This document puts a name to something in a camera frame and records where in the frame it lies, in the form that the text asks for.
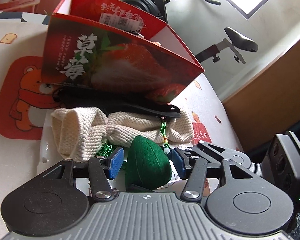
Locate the green fabric zongzi pendant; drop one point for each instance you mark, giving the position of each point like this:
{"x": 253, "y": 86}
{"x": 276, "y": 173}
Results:
{"x": 147, "y": 164}

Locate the white patterned tablecloth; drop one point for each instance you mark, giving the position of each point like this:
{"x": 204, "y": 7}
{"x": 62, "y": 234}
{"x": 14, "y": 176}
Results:
{"x": 23, "y": 34}

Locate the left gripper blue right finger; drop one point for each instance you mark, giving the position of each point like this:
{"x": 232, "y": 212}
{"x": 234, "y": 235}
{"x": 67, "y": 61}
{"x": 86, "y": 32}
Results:
{"x": 193, "y": 169}

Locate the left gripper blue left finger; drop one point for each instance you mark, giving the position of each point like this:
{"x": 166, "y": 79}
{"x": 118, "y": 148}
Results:
{"x": 101, "y": 169}

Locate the red strawberry cardboard box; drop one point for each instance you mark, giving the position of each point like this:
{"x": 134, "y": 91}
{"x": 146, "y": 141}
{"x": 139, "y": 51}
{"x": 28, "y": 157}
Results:
{"x": 112, "y": 46}

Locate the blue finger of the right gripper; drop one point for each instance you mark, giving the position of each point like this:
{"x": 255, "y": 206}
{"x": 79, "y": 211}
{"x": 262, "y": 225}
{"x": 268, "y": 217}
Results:
{"x": 191, "y": 152}

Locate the orange bear mat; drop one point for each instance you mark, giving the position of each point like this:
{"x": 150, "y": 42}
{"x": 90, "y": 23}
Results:
{"x": 25, "y": 100}

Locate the brown wooden board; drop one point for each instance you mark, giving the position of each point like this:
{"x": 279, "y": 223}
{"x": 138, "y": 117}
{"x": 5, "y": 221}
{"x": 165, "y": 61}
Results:
{"x": 269, "y": 103}

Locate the cream knit cloth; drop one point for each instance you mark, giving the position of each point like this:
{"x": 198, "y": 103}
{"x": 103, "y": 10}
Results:
{"x": 79, "y": 133}

